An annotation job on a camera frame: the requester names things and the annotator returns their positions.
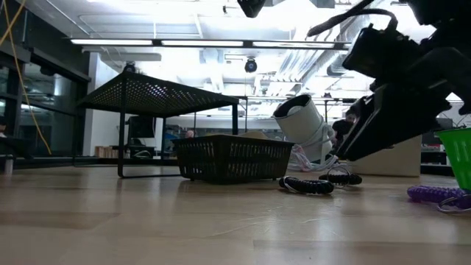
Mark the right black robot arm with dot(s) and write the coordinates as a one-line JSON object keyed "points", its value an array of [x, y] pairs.
{"points": [[441, 11]]}

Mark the white plastic bin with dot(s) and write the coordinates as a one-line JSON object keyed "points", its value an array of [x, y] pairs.
{"points": [[390, 162]]}

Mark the black slotted plastic basket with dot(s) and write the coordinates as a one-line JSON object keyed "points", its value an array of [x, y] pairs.
{"points": [[228, 158]]}

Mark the black overhead camera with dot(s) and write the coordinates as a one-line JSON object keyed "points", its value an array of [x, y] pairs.
{"points": [[251, 6]]}

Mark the wooden boxes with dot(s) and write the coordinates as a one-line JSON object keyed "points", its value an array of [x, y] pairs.
{"points": [[105, 151]]}

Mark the white bullet security camera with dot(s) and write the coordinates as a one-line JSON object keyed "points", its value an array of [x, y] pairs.
{"points": [[305, 125]]}

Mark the black computer monitor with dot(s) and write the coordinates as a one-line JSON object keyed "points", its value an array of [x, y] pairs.
{"points": [[141, 127]]}

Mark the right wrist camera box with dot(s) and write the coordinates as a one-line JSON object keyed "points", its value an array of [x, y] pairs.
{"points": [[382, 51]]}

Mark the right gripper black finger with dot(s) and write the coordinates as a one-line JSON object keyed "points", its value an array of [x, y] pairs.
{"points": [[397, 117]]}

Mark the green slotted plastic basket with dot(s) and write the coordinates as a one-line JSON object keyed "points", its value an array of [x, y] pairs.
{"points": [[458, 158]]}

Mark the long ceiling light bar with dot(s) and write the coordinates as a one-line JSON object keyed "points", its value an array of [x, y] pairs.
{"points": [[202, 43]]}

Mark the person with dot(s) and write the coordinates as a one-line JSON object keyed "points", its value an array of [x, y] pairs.
{"points": [[189, 133], [2, 127], [342, 129]]}

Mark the black perforated metal stand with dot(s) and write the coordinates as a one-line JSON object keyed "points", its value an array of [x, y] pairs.
{"points": [[154, 94]]}

